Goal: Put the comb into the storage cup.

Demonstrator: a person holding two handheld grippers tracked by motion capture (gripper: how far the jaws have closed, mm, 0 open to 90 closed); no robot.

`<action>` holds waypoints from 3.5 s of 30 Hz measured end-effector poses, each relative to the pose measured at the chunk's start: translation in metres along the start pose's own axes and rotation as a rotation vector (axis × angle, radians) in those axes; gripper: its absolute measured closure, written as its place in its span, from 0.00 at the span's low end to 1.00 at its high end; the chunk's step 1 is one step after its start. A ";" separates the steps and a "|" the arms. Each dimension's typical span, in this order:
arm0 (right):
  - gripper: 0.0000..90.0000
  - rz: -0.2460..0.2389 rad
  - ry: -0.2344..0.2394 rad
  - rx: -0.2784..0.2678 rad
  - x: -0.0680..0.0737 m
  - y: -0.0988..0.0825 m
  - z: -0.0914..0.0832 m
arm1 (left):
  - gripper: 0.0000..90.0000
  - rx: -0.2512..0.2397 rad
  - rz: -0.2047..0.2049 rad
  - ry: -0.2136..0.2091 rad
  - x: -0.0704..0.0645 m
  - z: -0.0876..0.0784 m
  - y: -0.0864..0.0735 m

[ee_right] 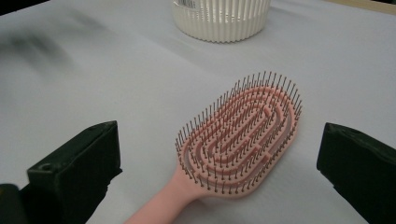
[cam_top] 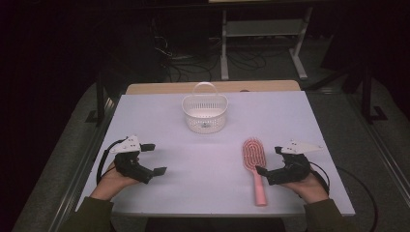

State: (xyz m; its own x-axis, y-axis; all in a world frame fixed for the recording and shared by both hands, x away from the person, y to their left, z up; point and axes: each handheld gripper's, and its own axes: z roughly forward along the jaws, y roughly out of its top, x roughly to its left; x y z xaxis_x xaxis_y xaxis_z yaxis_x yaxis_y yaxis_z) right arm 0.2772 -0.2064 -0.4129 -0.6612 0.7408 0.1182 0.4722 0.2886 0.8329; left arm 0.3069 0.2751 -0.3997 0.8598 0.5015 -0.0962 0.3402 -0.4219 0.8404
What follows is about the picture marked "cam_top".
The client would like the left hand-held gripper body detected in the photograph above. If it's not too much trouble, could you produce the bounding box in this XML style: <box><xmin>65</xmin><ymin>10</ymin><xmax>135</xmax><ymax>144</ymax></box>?
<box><xmin>110</xmin><ymin>134</ymin><xmax>155</xmax><ymax>185</ymax></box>

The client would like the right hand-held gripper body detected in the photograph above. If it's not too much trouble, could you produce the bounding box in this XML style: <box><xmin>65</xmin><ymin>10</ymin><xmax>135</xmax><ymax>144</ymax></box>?
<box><xmin>267</xmin><ymin>139</ymin><xmax>324</xmax><ymax>187</ymax></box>

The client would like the pink hairbrush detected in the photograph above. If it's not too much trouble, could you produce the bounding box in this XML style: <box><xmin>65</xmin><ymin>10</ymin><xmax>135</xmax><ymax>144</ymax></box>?
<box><xmin>242</xmin><ymin>137</ymin><xmax>269</xmax><ymax>207</ymax></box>

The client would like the white plastic basket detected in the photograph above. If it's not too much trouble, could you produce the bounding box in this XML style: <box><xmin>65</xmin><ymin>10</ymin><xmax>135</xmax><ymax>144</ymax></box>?
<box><xmin>181</xmin><ymin>81</ymin><xmax>229</xmax><ymax>134</ymax></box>

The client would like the person's right hand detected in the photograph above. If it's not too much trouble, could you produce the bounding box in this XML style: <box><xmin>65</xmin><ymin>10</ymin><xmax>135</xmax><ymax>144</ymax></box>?
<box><xmin>283</xmin><ymin>172</ymin><xmax>330</xmax><ymax>205</ymax></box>

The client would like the person's left hand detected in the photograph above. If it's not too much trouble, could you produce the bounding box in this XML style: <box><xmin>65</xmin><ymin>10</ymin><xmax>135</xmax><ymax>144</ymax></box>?
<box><xmin>90</xmin><ymin>163</ymin><xmax>140</xmax><ymax>203</ymax></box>

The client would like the black metal stand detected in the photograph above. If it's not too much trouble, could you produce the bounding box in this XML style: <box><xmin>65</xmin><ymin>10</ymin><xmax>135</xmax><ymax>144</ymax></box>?
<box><xmin>85</xmin><ymin>71</ymin><xmax>114</xmax><ymax>125</ymax></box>
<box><xmin>360</xmin><ymin>64</ymin><xmax>389</xmax><ymax>125</ymax></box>

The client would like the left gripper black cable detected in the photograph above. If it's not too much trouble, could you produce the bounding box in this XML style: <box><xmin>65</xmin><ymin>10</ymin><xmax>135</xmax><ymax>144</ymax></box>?
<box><xmin>96</xmin><ymin>138</ymin><xmax>128</xmax><ymax>187</ymax></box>

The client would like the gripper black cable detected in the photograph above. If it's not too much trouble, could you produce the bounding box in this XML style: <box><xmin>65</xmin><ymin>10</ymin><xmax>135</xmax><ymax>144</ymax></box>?
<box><xmin>96</xmin><ymin>138</ymin><xmax>128</xmax><ymax>187</ymax></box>
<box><xmin>308</xmin><ymin>160</ymin><xmax>379</xmax><ymax>232</ymax></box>

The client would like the metal floor rail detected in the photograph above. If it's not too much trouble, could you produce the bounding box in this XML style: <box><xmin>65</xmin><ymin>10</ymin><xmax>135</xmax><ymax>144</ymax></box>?
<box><xmin>47</xmin><ymin>96</ymin><xmax>119</xmax><ymax>232</ymax></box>
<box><xmin>347</xmin><ymin>95</ymin><xmax>410</xmax><ymax>207</ymax></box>

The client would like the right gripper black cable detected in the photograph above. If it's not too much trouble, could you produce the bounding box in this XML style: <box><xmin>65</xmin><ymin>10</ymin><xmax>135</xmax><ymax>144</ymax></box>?
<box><xmin>308</xmin><ymin>160</ymin><xmax>379</xmax><ymax>232</ymax></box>

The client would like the tangle of black floor cables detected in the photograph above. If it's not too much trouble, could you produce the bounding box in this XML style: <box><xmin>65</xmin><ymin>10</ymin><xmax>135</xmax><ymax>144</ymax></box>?
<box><xmin>151</xmin><ymin>15</ymin><xmax>269</xmax><ymax>83</ymax></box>

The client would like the white metal desk frame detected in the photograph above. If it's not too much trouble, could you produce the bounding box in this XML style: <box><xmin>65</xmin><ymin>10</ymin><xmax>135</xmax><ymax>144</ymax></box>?
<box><xmin>220</xmin><ymin>6</ymin><xmax>314</xmax><ymax>81</ymax></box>

